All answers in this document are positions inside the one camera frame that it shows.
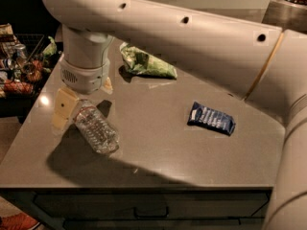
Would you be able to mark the grey raised counter block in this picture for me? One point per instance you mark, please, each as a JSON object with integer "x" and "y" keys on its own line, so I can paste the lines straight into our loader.
{"x": 287, "y": 15}

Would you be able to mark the black drawer handle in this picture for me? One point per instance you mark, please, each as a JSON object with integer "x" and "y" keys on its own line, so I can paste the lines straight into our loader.
{"x": 151, "y": 212}

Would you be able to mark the green chip bag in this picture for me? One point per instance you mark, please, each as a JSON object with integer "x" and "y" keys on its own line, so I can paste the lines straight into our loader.
{"x": 140, "y": 63}

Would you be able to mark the clear plastic water bottle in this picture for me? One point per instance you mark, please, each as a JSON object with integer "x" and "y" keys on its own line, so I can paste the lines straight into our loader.
{"x": 96, "y": 130}

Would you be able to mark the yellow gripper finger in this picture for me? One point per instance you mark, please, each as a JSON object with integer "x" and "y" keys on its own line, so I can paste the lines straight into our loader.
{"x": 107, "y": 86}
{"x": 65, "y": 103}

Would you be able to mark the black wire snack basket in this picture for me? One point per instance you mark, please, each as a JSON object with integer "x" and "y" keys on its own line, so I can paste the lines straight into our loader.
{"x": 26, "y": 61}

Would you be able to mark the red shoe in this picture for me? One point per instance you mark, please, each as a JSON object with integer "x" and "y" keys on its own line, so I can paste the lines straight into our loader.
{"x": 20, "y": 221}

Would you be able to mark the dark blue snack packet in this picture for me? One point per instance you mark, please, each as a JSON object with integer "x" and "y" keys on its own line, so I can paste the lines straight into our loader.
{"x": 212, "y": 119}

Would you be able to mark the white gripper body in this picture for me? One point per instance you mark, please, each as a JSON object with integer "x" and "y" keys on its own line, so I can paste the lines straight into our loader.
{"x": 85, "y": 77}

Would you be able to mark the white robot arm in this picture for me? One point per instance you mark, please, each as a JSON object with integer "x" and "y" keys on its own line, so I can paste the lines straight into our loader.
{"x": 263, "y": 65}

